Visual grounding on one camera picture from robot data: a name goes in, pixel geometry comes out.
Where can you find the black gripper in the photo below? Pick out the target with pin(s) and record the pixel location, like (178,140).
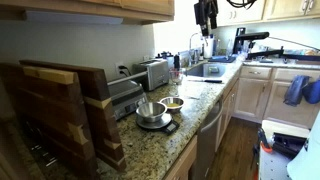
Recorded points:
(204,7)

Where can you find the silver bowl with yellow contents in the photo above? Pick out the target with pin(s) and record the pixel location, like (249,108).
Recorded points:
(171,105)

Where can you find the empty silver bowl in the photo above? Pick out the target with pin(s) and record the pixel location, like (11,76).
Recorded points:
(151,111)

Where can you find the white cylindrical container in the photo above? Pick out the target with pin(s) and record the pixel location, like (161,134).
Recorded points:
(208,48)

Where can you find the chrome kitchen faucet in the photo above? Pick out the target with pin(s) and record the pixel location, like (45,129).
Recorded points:
(191,46)

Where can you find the blue dish mat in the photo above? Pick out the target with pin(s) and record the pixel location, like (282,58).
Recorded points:
(221,59)

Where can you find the cream upper cabinets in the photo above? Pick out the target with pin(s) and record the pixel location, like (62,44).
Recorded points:
(246,11)

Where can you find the stainless steel sink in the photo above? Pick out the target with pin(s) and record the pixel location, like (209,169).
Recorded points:
(206,70)

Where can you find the black pepper grinder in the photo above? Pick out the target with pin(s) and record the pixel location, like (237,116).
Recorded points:
(176,62)

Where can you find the clear glass cup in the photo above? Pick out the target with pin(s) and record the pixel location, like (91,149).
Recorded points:
(177,76)

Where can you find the wooden upper cabinet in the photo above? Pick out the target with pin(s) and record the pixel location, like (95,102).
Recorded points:
(143,6)

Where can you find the stainless steel toaster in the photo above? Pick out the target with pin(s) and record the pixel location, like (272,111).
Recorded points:
(156,75)

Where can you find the light wood corner base cabinets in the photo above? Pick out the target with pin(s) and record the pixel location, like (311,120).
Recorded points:
(253,96)

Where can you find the black power plug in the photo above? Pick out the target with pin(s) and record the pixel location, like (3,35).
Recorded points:
(124,70)

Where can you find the blue hanging cloth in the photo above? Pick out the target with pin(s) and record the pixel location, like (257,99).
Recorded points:
(296,90)

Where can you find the black steel kitchen scale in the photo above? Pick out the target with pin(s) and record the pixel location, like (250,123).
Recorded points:
(156,124)

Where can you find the stainless steel dishwasher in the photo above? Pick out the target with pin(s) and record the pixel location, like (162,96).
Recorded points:
(208,140)

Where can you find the blue oven mitt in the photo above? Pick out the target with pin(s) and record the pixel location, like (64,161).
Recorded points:
(313,91)

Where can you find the thick dark wooden cutting board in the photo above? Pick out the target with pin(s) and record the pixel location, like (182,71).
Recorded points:
(101,116)

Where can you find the light wood base cabinet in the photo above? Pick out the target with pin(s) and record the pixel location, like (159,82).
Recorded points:
(183,163)

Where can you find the black tools on cart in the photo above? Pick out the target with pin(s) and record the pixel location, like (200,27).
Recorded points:
(288,143)

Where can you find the white perforated robot cart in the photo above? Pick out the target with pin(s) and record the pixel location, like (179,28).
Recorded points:
(273,165)

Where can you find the large dark wooden cutting board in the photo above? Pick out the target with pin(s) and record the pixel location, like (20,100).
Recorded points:
(43,110)

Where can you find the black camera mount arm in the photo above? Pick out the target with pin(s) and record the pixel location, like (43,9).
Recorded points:
(250,36)

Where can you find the white wall outlet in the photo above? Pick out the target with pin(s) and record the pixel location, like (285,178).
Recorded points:
(117,68)

